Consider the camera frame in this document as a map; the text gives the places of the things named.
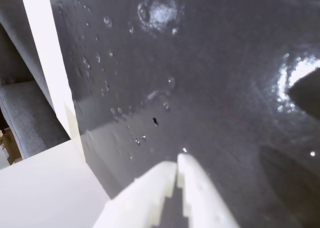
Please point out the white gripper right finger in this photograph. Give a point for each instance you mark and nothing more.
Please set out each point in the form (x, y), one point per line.
(202, 200)

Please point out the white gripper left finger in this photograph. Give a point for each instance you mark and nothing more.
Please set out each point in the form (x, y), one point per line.
(140, 200)

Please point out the black table mat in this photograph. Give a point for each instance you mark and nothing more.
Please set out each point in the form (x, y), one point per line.
(200, 88)

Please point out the brown cardboard box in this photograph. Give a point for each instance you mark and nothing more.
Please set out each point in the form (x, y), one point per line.
(10, 143)

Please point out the grey fabric sofa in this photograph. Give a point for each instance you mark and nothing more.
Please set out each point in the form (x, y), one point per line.
(27, 108)

